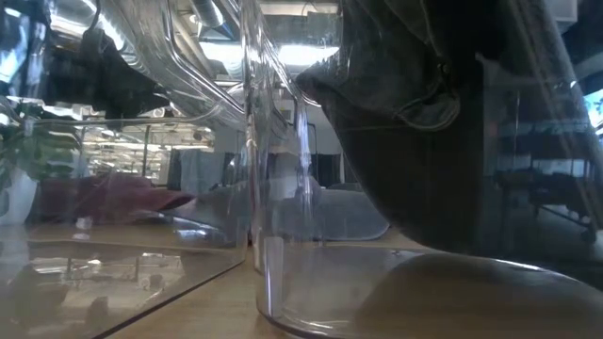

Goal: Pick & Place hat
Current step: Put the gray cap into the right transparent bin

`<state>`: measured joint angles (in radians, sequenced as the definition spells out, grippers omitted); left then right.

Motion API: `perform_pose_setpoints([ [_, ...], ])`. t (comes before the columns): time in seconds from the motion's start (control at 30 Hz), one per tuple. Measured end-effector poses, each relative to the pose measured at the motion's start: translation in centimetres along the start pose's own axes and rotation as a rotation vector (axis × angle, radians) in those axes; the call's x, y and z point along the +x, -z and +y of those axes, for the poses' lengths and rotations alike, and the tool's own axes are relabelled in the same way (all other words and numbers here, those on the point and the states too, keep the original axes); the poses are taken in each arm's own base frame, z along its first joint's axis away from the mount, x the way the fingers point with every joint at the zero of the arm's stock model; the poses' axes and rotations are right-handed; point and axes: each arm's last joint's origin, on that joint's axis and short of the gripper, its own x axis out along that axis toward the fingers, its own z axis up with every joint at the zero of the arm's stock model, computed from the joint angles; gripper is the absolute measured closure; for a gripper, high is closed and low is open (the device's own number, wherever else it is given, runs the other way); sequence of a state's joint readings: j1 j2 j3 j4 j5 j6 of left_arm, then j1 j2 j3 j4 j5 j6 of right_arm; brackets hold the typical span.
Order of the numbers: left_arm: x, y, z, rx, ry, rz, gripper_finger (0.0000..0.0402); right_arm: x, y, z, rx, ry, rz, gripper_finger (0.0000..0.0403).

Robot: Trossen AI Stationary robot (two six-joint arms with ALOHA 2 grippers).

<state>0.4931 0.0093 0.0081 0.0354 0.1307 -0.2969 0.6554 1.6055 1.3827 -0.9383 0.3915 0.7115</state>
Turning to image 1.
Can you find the grey cloth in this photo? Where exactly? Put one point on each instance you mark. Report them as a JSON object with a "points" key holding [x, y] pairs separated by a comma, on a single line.
{"points": [[306, 282]]}

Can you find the maroon cap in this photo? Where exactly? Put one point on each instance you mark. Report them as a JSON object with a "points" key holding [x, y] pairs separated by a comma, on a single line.
{"points": [[118, 198]]}

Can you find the blue lit screen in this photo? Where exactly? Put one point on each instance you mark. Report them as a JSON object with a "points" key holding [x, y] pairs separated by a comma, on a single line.
{"points": [[596, 108]]}

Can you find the black curtain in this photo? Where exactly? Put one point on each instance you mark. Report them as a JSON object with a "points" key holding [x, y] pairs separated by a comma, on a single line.
{"points": [[325, 169]]}

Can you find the grey cap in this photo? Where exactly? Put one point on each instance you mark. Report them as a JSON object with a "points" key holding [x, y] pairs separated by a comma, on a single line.
{"points": [[339, 214], [400, 165]]}

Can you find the silver ceiling duct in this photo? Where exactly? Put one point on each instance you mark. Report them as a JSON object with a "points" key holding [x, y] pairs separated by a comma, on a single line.
{"points": [[207, 11]]}

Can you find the clear plastic bin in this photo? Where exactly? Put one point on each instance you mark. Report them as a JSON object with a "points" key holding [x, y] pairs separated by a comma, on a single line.
{"points": [[141, 263]]}

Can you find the grey blue partition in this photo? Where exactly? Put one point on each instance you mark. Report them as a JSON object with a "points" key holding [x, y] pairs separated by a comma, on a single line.
{"points": [[198, 169]]}

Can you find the green artificial plant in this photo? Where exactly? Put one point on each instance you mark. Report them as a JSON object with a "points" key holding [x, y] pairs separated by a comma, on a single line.
{"points": [[42, 155]]}

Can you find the black shelf cart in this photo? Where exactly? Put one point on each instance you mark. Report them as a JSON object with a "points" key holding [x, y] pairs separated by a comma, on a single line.
{"points": [[556, 183]]}

